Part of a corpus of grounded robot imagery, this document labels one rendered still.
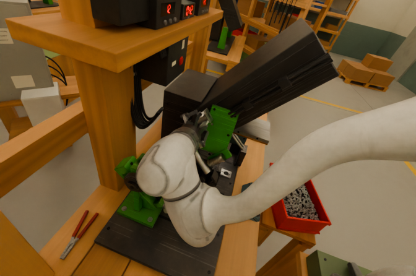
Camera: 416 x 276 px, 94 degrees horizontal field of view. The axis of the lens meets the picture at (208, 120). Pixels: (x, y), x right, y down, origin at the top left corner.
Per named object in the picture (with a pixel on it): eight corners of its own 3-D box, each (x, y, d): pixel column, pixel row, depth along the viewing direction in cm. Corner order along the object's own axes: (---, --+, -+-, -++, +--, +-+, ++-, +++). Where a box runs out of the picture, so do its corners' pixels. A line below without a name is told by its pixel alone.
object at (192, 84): (207, 124, 129) (218, 77, 108) (190, 155, 104) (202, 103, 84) (181, 115, 131) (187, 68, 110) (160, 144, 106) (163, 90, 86)
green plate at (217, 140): (226, 148, 92) (240, 107, 85) (223, 157, 85) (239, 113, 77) (203, 141, 93) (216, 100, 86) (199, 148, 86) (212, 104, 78)
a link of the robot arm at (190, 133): (184, 127, 50) (191, 120, 56) (157, 139, 53) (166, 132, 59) (200, 156, 52) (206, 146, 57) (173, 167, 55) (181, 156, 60)
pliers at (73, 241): (86, 210, 75) (85, 209, 74) (99, 213, 75) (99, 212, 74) (54, 257, 62) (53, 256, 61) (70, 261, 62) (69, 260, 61)
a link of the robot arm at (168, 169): (154, 135, 53) (172, 176, 56) (117, 164, 39) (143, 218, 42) (189, 125, 50) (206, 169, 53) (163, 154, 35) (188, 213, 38)
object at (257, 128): (268, 126, 105) (270, 122, 103) (267, 145, 92) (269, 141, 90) (200, 104, 109) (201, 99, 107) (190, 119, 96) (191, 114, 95)
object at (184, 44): (185, 71, 80) (190, 33, 71) (166, 87, 67) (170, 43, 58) (158, 62, 82) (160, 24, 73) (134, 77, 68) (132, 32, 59)
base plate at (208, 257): (248, 116, 150) (249, 114, 149) (208, 294, 62) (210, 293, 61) (197, 99, 155) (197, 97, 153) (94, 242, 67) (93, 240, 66)
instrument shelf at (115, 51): (221, 18, 109) (223, 10, 107) (117, 74, 37) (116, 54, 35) (181, 7, 112) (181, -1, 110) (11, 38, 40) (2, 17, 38)
